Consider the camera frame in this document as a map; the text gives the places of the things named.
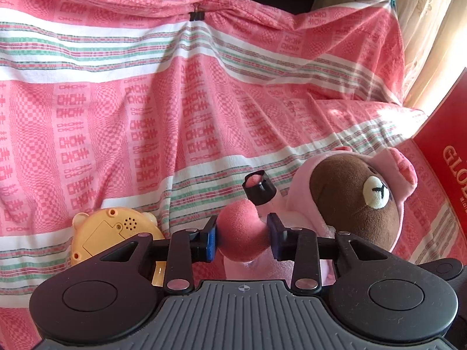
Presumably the red box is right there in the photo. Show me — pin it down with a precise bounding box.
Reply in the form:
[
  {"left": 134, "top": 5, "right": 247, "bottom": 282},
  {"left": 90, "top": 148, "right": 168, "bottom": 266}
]
[{"left": 412, "top": 66, "right": 467, "bottom": 228}]

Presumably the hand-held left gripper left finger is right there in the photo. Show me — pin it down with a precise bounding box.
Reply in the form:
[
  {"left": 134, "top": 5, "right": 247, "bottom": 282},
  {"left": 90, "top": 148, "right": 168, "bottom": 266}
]
[{"left": 100, "top": 215, "right": 219, "bottom": 294}]

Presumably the pink bear plush toy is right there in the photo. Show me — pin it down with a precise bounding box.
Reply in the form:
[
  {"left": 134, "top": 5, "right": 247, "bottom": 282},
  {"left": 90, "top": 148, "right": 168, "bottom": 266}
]
[{"left": 217, "top": 146, "right": 419, "bottom": 288}]

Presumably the pink patterned striped cloth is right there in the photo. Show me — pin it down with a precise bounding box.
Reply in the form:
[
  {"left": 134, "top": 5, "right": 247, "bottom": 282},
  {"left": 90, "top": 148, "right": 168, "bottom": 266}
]
[{"left": 0, "top": 0, "right": 467, "bottom": 340}]

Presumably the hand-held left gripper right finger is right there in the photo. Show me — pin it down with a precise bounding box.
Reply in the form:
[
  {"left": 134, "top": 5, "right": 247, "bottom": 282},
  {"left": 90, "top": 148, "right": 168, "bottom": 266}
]
[{"left": 266, "top": 211, "right": 396, "bottom": 292}]

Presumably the yellow plastic bear toy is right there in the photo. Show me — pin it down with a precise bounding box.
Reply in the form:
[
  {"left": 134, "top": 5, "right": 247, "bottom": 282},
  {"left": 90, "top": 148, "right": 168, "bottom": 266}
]
[{"left": 69, "top": 207, "right": 169, "bottom": 287}]

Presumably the black bottle cap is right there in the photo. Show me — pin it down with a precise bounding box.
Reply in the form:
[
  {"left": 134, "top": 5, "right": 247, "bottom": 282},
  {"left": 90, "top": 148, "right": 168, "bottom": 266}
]
[{"left": 242, "top": 169, "right": 278, "bottom": 207}]

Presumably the cream curtain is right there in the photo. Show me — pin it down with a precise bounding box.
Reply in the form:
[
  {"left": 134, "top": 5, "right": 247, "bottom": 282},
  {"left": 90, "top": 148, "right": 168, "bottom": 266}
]
[{"left": 312, "top": 0, "right": 467, "bottom": 117}]

